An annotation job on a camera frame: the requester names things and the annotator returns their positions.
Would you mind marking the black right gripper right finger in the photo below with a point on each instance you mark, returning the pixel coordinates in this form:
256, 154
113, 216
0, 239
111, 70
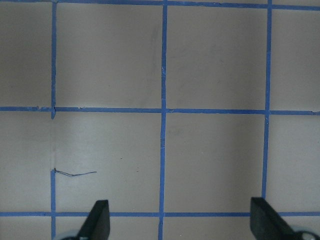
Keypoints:
266, 223

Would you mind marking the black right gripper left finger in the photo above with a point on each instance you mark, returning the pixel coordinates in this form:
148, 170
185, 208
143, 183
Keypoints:
97, 224

